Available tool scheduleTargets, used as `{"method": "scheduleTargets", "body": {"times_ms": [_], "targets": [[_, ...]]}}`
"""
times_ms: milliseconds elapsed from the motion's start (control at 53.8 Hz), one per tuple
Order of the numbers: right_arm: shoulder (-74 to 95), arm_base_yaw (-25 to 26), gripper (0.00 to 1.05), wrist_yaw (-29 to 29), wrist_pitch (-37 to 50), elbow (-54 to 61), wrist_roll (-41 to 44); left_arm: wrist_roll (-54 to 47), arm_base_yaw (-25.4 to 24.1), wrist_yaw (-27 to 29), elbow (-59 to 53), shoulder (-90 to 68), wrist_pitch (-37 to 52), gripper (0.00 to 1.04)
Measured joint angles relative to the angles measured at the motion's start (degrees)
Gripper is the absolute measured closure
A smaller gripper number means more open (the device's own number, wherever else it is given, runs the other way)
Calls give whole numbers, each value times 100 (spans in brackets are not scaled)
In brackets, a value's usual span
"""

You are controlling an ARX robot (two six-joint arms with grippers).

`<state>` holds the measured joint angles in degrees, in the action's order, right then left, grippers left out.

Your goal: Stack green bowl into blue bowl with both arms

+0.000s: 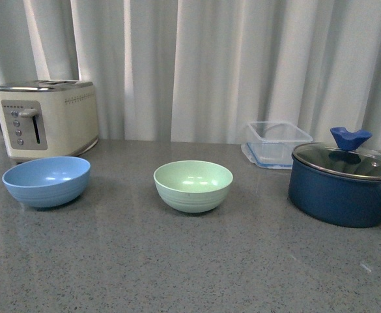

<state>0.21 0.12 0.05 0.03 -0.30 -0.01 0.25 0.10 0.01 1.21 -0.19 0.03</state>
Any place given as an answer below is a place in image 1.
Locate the cream two-slot toaster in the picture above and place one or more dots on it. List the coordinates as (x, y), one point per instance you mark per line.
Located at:
(48, 118)

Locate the clear plastic food container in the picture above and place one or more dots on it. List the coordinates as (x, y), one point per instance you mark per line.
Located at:
(269, 144)

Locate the blue bowl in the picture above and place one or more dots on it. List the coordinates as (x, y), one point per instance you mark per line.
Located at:
(48, 182)

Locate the green bowl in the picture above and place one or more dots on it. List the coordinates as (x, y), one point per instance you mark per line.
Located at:
(193, 186)

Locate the glass lid with blue knob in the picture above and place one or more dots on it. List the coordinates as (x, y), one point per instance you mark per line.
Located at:
(346, 159)

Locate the dark blue saucepan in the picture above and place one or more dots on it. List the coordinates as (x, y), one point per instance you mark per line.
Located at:
(342, 201)

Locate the white pleated curtain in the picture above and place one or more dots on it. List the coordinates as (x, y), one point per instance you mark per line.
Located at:
(198, 71)

